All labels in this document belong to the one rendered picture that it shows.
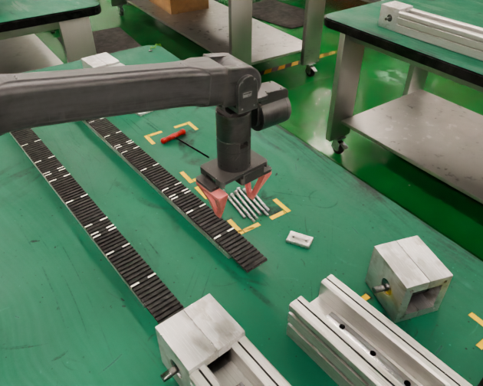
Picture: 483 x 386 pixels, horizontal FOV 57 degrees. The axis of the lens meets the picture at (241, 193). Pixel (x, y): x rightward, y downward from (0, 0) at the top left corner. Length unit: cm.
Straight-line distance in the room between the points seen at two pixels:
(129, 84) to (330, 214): 59
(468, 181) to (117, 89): 191
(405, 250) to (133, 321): 49
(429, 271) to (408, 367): 17
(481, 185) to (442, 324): 146
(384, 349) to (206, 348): 27
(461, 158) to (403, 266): 166
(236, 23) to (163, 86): 245
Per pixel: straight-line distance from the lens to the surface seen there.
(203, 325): 69
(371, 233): 99
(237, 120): 68
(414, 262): 82
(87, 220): 98
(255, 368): 66
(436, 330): 86
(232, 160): 72
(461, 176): 229
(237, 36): 306
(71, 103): 56
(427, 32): 209
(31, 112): 55
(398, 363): 74
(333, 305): 77
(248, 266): 84
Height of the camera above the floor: 144
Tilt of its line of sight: 39 degrees down
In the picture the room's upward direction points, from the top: straight up
